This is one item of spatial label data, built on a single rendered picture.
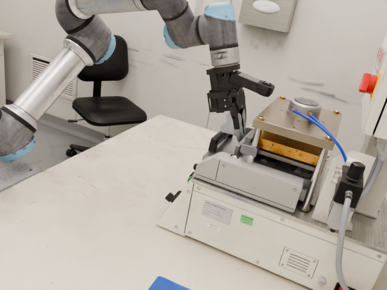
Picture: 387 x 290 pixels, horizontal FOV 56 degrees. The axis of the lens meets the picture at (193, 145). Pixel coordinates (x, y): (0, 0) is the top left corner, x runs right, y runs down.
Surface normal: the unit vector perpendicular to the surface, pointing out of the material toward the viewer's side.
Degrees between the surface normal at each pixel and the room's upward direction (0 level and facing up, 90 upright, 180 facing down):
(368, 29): 90
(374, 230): 0
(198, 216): 90
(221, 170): 90
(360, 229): 0
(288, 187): 90
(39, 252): 0
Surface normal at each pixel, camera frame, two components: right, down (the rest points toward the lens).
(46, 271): 0.17, -0.90
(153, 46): -0.40, 0.30
